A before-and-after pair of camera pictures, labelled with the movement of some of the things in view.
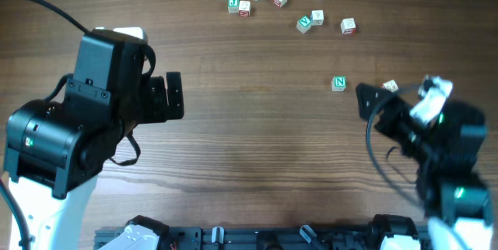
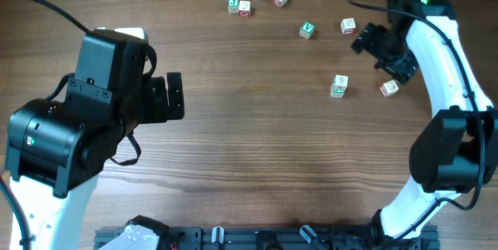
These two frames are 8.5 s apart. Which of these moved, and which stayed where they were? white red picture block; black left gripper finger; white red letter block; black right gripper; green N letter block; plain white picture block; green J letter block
Moved: green N letter block; plain white picture block; black right gripper
Stayed: white red letter block; green J letter block; black left gripper finger; white red picture block
